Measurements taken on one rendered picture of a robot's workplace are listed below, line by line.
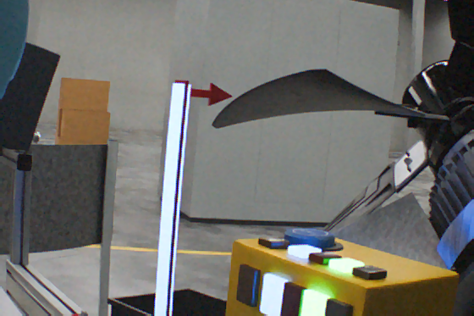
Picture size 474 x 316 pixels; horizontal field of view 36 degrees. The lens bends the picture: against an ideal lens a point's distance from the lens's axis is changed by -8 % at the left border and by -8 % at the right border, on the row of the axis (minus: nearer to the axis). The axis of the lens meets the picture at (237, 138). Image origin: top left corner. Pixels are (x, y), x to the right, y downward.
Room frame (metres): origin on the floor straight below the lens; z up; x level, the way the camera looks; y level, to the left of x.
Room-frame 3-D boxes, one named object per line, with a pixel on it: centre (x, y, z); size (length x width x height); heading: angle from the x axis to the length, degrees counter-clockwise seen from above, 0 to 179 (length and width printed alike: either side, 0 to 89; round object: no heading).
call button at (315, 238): (0.59, -0.06, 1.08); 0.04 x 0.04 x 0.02
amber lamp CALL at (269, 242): (0.57, -0.04, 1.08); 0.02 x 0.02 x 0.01; 33
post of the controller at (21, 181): (1.25, 0.36, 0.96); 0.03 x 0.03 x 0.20; 33
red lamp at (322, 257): (0.53, -0.07, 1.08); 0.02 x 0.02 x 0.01; 33
